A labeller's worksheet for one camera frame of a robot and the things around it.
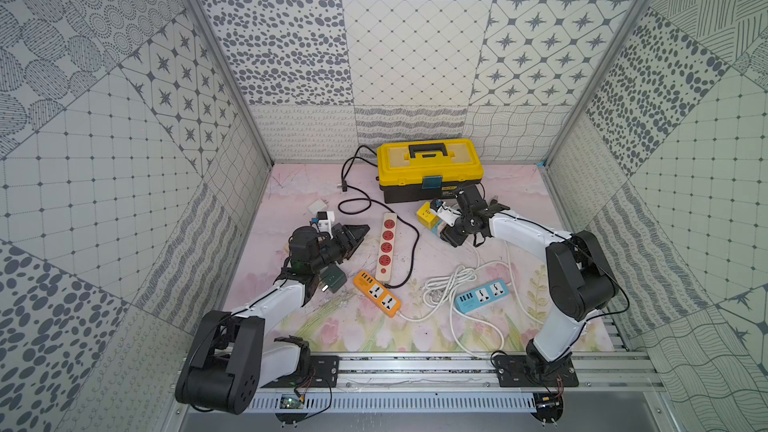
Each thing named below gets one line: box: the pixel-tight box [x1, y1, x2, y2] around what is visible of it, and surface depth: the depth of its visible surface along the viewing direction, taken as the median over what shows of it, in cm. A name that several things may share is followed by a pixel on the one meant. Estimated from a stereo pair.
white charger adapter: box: [308, 199, 328, 215], surface depth 108 cm
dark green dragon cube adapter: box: [320, 263, 347, 293], surface depth 88 cm
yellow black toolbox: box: [377, 138, 484, 204], surface depth 100 cm
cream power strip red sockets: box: [375, 213, 397, 282], surface depth 96 cm
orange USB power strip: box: [353, 271, 402, 318], surface depth 87 cm
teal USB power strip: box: [455, 279, 510, 313], surface depth 85 cm
